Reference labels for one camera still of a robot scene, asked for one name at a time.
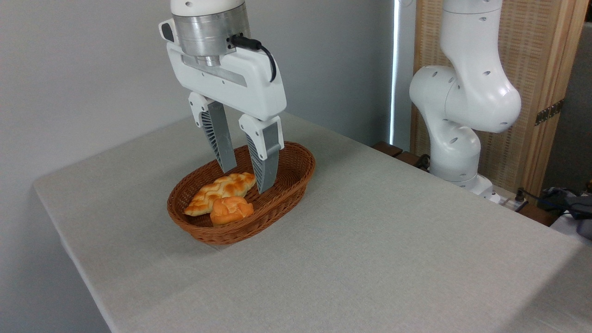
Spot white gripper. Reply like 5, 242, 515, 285
159, 18, 287, 194

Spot long braided bread loaf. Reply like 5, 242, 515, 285
185, 172, 256, 217

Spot brown oval wicker basket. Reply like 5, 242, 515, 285
167, 141, 316, 246

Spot small round orange bread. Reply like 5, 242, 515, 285
210, 196, 254, 227

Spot grey tablecloth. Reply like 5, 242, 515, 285
33, 111, 592, 333

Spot wooden woven folding screen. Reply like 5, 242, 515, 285
411, 0, 590, 199

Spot metal screen hinge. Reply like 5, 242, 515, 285
535, 99, 564, 126

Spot dark grey bundle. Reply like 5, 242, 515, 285
536, 186, 592, 241

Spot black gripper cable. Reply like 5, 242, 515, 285
228, 34, 277, 83

